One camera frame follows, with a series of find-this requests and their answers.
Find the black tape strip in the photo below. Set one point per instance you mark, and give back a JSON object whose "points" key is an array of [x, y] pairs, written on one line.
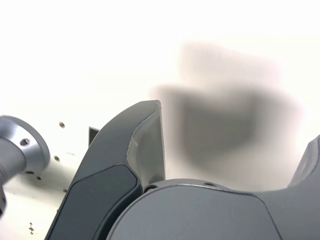
{"points": [[92, 137]]}

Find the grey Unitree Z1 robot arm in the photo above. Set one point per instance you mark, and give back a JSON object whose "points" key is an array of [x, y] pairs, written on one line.
{"points": [[22, 150]]}

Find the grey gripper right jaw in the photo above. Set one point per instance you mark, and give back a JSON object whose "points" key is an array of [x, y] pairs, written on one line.
{"points": [[200, 215]]}

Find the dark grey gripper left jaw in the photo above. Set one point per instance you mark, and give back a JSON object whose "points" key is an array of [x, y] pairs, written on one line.
{"points": [[100, 175]]}

